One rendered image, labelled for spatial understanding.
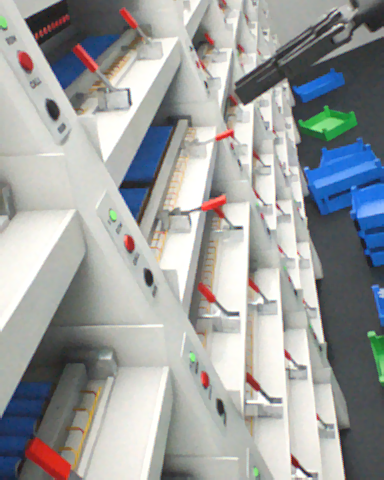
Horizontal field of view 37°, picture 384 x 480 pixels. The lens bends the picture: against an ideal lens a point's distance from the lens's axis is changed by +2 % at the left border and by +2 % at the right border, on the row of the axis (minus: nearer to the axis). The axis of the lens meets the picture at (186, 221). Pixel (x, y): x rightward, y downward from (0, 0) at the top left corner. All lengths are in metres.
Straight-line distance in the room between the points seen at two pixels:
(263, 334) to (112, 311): 0.64
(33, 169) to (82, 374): 0.20
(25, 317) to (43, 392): 0.17
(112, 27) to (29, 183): 0.71
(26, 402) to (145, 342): 0.12
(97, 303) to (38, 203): 0.11
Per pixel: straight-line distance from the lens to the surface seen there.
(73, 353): 0.57
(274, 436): 0.98
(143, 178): 0.94
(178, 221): 0.78
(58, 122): 0.52
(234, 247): 1.08
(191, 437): 0.65
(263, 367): 1.09
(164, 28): 1.14
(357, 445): 1.66
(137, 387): 0.56
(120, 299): 0.54
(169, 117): 1.17
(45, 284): 0.43
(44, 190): 0.49
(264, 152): 1.96
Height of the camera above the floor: 1.26
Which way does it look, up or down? 24 degrees down
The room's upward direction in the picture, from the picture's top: 27 degrees counter-clockwise
